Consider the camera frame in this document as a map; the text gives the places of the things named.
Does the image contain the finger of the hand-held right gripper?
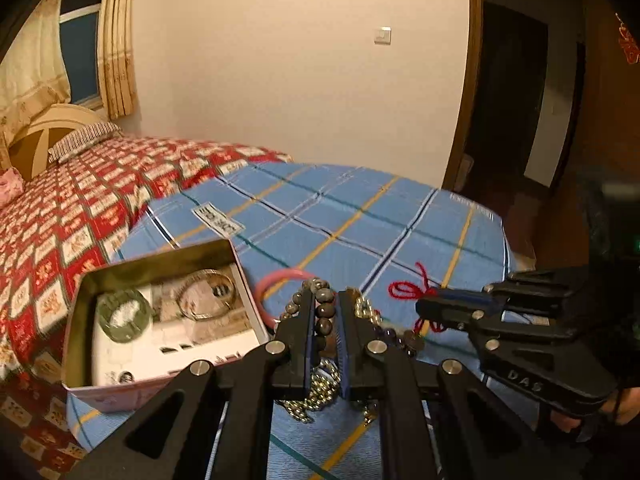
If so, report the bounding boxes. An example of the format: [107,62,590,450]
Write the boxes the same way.
[415,291,507,333]
[481,268,577,312]

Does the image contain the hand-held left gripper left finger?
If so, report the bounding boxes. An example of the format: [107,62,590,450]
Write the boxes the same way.
[65,290,318,480]

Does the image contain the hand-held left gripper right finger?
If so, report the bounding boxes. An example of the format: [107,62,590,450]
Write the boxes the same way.
[336,287,581,480]

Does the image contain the dark bead bracelet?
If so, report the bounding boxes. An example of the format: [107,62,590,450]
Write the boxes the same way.
[278,277,341,357]

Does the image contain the red string coin charm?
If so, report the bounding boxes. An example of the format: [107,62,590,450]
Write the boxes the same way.
[389,261,447,357]

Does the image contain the pink bangle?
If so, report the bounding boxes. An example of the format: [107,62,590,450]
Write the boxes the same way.
[256,268,321,328]

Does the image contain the pearl bead necklace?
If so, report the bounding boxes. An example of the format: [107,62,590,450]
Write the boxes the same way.
[277,295,401,425]

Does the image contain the gold tin box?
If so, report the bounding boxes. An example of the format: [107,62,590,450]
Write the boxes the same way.
[62,239,273,413]

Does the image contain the person's right hand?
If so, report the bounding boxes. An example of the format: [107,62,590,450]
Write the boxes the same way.
[550,387,640,433]

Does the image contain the silver bangle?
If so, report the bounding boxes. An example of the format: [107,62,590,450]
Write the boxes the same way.
[176,269,237,321]

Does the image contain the blue plaid cloth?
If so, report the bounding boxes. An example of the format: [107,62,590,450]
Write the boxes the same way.
[65,162,516,480]

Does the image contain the white cloth label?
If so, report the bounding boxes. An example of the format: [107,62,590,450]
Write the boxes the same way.
[192,203,246,236]

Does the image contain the white paper card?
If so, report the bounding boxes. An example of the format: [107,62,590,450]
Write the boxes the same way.
[92,265,269,387]

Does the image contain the brown wooden door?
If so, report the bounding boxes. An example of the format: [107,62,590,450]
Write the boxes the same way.
[525,0,640,281]

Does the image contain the green jade bangle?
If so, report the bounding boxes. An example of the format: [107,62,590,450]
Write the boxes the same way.
[96,291,153,345]

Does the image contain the red bear print bedspread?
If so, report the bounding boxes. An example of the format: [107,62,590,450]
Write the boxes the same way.
[0,132,296,480]

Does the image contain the striped pillow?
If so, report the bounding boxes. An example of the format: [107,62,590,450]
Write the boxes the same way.
[47,121,123,165]

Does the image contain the cream wooden headboard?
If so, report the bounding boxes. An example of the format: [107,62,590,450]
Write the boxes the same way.
[0,103,108,181]

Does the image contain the pink pillow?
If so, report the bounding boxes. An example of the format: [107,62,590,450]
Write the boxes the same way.
[0,167,25,206]

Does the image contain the beige patterned curtain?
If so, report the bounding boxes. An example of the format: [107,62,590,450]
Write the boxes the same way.
[0,0,73,133]
[97,0,138,121]

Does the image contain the window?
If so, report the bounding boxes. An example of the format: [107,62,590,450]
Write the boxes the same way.
[59,0,108,111]

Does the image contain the purple bead bracelet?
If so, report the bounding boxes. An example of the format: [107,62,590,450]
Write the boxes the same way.
[372,327,407,358]

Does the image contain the wooden door frame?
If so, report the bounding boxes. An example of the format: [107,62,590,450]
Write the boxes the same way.
[441,0,485,193]

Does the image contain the red wall ornament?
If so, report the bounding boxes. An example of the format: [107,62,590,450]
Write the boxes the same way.
[615,12,640,63]

